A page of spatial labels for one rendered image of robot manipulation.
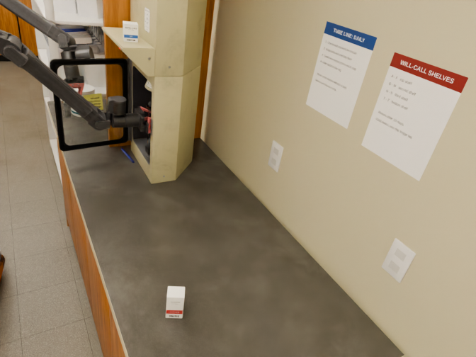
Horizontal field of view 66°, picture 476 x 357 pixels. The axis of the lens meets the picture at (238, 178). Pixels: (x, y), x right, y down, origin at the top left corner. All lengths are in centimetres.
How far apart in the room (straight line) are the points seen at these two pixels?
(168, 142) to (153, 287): 63
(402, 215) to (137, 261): 82
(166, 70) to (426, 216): 99
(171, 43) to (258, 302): 93
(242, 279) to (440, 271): 57
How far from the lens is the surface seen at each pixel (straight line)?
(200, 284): 121
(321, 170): 131
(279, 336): 114
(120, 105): 155
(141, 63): 140
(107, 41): 174
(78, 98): 153
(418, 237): 111
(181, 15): 141
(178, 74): 146
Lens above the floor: 184
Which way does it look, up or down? 31 degrees down
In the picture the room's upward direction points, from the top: 10 degrees clockwise
